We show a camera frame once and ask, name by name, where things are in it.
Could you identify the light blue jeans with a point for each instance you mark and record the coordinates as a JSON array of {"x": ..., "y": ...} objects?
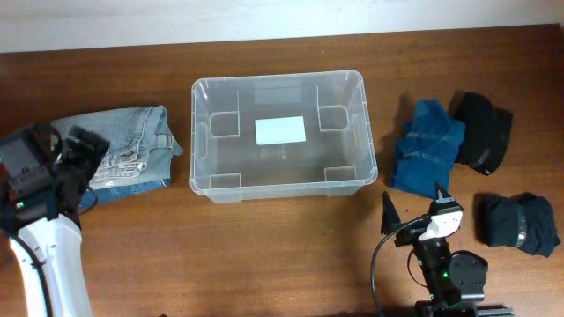
[{"x": 141, "y": 144}]

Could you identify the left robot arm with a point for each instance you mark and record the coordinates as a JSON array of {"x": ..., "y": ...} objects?
[{"x": 47, "y": 177}]

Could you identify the dark navy folded garment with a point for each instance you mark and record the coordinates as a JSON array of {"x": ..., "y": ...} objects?
[{"x": 524, "y": 221}]

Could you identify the black folded garment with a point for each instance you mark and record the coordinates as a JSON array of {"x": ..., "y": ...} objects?
[{"x": 487, "y": 133}]

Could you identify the teal blue shirt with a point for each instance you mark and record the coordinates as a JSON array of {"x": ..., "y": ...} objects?
[{"x": 427, "y": 152}]

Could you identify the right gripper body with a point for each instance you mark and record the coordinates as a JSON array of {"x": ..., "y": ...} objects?
[{"x": 406, "y": 236}]

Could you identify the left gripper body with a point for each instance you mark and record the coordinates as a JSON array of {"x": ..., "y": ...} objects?
[{"x": 78, "y": 163}]

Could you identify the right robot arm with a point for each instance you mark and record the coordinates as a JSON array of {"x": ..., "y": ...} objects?
[{"x": 455, "y": 281}]

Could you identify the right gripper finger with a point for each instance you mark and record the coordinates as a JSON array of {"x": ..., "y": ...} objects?
[
  {"x": 390, "y": 218},
  {"x": 442, "y": 195}
]

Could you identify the clear plastic storage bin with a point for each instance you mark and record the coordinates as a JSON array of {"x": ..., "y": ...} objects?
[{"x": 226, "y": 164}]

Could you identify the dark blue jeans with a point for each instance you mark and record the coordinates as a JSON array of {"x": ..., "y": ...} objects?
[{"x": 106, "y": 195}]

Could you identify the white label in bin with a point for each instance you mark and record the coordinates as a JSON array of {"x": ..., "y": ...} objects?
[{"x": 285, "y": 130}]

